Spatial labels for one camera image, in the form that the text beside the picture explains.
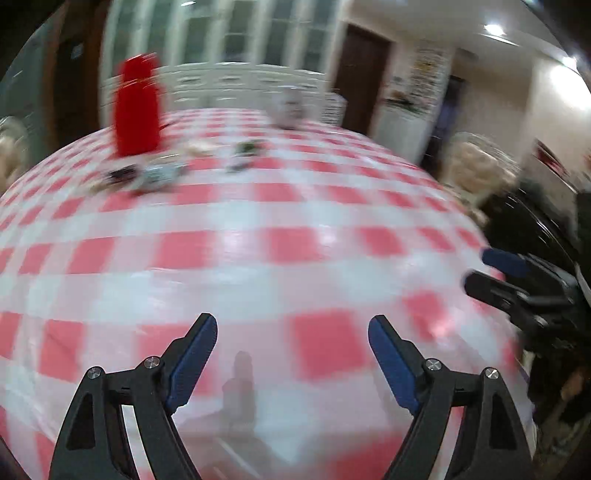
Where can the cream tufted carved chair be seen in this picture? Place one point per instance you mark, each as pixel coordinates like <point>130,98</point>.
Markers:
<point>11,152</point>
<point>480,166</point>

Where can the white low cabinet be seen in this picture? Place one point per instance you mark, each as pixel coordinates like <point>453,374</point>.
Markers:
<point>401,129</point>

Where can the dark wooden glass cabinet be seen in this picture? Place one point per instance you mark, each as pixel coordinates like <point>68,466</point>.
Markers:
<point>51,69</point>

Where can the white floral teapot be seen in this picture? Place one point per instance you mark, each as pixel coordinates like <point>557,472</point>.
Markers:
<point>287,110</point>

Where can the white wall cabinets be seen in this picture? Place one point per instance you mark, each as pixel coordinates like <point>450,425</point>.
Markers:
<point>221,50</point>

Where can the white carved chair back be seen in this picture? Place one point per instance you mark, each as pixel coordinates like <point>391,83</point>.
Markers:
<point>333,108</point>

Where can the red white checked tablecloth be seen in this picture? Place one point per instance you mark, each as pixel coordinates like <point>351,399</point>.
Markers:
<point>277,221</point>

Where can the person's right hand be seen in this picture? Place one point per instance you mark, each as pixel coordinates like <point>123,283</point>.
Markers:
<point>572,383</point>

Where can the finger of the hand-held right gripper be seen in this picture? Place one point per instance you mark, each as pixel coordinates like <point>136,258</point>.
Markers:
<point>494,291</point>
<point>505,263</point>

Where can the white pastry snack packet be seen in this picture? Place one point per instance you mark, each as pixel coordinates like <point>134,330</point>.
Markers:
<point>159,176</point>

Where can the maroon snack packet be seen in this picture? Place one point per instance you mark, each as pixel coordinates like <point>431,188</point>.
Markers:
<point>121,175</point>

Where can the white lattice screen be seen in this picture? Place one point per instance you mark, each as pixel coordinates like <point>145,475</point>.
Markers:
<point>429,74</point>

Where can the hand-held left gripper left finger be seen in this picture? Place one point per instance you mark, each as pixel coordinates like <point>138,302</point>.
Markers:
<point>194,357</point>

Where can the red thermos jug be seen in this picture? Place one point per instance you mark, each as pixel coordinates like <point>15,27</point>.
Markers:
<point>137,110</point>

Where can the dark wooden door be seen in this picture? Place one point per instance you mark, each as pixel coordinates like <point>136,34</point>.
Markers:
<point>362,78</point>

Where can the small white snack packet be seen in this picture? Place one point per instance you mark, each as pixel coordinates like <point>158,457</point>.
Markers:
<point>201,147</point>

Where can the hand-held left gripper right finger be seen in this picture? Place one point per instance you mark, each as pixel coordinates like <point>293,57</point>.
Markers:
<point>392,362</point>

